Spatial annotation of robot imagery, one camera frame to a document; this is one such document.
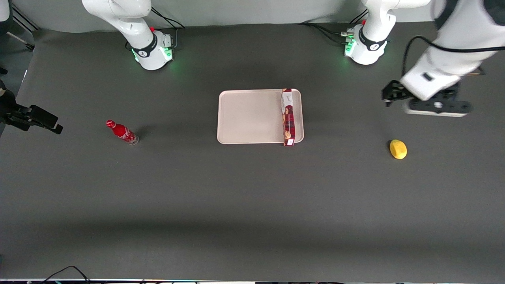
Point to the red cola bottle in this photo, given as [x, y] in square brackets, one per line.
[121, 132]

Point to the yellow lemon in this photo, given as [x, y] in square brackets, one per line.
[398, 150]

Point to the red cookie box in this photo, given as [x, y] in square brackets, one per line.
[288, 118]

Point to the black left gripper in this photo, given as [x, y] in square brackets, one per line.
[394, 92]

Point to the black frame rail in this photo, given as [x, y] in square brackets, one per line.
[25, 19]

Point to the dark grey table mat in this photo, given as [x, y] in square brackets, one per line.
[252, 197]

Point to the pale pink plastic tray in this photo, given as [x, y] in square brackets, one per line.
[248, 118]

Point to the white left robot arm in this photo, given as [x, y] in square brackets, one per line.
[453, 35]

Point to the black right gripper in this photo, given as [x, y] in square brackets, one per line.
[12, 112]

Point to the thin grey rod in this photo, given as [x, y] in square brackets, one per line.
[19, 40]

